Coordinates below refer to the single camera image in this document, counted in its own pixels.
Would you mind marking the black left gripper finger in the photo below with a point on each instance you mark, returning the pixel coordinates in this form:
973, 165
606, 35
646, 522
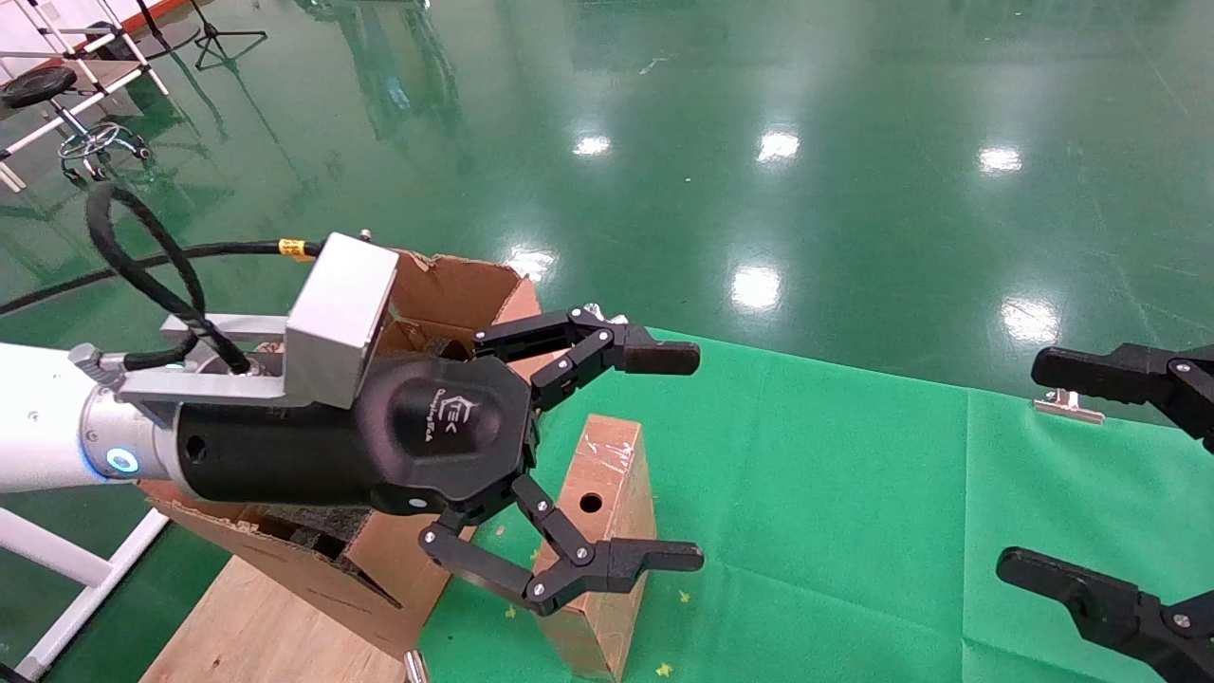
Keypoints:
654, 357
616, 562

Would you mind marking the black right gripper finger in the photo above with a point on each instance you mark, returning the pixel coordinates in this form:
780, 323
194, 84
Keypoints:
1119, 612
1100, 370

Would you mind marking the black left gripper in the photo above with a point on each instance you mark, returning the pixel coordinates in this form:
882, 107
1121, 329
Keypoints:
285, 455

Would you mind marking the small taped cardboard box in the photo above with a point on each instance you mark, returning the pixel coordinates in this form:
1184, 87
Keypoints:
607, 455

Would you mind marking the large open cardboard carton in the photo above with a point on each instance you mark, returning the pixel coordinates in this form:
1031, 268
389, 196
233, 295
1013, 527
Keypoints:
285, 579

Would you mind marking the green table cloth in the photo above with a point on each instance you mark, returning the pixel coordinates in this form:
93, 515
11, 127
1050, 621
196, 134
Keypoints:
835, 493

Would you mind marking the black tripod stand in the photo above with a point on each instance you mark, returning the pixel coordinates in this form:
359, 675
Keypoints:
228, 36

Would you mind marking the black round base stand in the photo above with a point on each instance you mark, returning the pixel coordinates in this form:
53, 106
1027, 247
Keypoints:
171, 40

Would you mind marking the black round swivel stool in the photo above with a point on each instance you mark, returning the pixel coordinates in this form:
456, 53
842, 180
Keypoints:
38, 85

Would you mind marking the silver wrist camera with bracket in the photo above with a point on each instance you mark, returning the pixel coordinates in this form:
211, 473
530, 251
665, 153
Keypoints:
337, 313

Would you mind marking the white table leg frame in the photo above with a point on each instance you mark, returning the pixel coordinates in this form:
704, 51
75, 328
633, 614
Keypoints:
47, 555

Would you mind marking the white tube frame rack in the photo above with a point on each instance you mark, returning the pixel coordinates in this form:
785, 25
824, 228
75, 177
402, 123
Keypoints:
114, 87

